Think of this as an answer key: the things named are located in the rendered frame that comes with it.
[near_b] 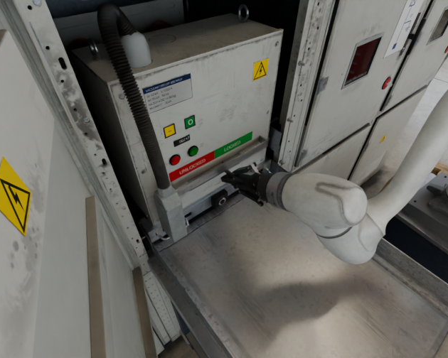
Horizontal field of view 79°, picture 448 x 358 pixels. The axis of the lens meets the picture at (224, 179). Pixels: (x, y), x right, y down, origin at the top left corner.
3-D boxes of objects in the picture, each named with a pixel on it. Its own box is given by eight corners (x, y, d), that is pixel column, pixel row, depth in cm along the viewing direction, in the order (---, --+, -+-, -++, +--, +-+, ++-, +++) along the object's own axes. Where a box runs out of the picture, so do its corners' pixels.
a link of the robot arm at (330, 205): (271, 198, 59) (299, 230, 65) (334, 215, 46) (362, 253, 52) (296, 160, 61) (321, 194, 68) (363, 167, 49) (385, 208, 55)
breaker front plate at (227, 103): (265, 165, 106) (285, 33, 72) (156, 230, 85) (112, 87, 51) (263, 163, 107) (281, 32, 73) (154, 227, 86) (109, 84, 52)
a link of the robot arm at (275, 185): (286, 219, 62) (268, 213, 67) (311, 200, 66) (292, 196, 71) (276, 185, 59) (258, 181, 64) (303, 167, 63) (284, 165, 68)
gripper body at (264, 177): (262, 180, 64) (239, 176, 72) (271, 211, 67) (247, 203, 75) (283, 167, 68) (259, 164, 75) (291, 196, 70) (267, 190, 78)
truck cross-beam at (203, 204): (269, 170, 111) (271, 159, 106) (151, 243, 87) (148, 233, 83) (261, 163, 113) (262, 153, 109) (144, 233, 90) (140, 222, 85)
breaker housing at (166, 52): (264, 163, 107) (284, 28, 73) (153, 229, 85) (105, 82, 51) (192, 109, 135) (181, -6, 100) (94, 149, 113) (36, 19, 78)
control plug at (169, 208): (188, 234, 79) (181, 194, 66) (173, 243, 77) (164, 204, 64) (173, 217, 83) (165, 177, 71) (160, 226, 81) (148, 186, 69)
